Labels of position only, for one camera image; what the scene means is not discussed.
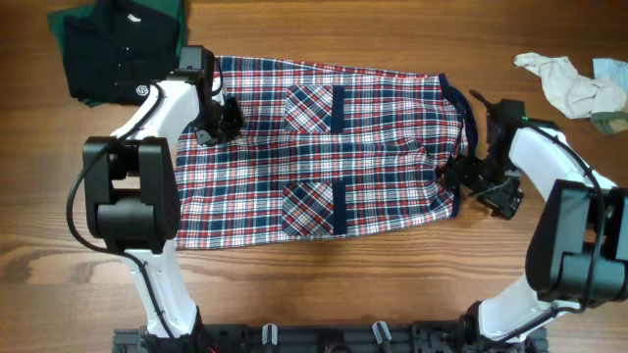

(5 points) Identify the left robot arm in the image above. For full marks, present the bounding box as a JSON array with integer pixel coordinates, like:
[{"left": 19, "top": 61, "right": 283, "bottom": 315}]
[{"left": 75, "top": 46, "right": 243, "bottom": 344}]

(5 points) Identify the right black cable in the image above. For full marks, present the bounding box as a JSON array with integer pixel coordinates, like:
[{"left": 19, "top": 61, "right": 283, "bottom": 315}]
[{"left": 468, "top": 88, "right": 609, "bottom": 349}]

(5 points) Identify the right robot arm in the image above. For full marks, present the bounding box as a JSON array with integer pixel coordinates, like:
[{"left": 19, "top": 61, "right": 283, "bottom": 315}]
[{"left": 444, "top": 99, "right": 627, "bottom": 352}]

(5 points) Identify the light blue cloth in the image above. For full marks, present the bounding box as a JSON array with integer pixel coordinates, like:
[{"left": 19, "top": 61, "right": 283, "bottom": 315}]
[{"left": 593, "top": 58, "right": 628, "bottom": 92}]

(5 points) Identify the beige crumpled cloth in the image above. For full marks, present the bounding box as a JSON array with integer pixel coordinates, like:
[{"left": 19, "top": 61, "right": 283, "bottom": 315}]
[{"left": 513, "top": 52, "right": 627, "bottom": 120}]

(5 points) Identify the green folded shirt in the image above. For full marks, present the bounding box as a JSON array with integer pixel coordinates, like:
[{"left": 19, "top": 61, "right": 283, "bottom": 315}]
[{"left": 46, "top": 0, "right": 190, "bottom": 109}]

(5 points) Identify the olive green cloth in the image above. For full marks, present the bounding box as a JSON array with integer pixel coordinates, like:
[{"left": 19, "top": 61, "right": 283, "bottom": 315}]
[{"left": 591, "top": 111, "right": 627, "bottom": 135}]

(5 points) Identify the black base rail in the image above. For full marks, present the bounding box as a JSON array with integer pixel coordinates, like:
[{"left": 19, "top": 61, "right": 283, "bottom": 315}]
[{"left": 111, "top": 322, "right": 550, "bottom": 353}]

